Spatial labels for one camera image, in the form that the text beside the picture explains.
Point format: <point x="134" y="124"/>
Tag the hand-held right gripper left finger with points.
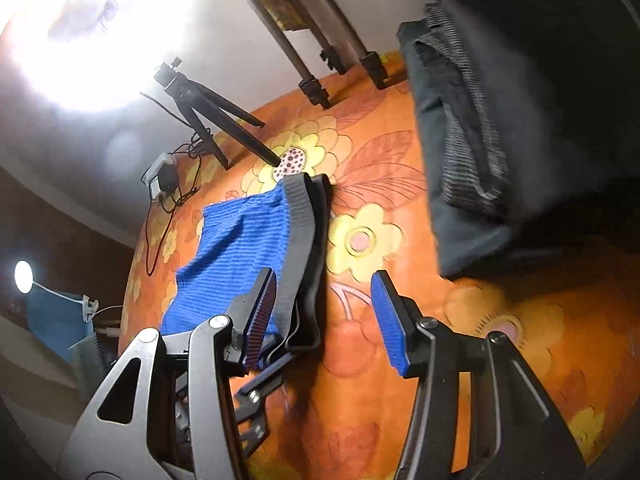
<point x="261" y="310"/>

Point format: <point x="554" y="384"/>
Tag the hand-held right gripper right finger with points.
<point x="387" y="320"/>

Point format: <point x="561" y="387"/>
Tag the blue pants with grey waistband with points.
<point x="240" y="245"/>

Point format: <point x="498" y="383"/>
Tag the orange floral bedsheet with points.
<point x="380" y="195"/>

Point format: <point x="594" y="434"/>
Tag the power strip with black adapter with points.
<point x="162" y="180"/>

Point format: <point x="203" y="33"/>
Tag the small black tripod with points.
<point x="200" y="105"/>

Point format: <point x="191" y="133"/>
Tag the white clip lamp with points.
<point x="25" y="276"/>

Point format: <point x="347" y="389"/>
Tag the pile of dark folded clothes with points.
<point x="525" y="110"/>

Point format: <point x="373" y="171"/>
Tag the large grey tripod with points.
<point x="320" y="25"/>

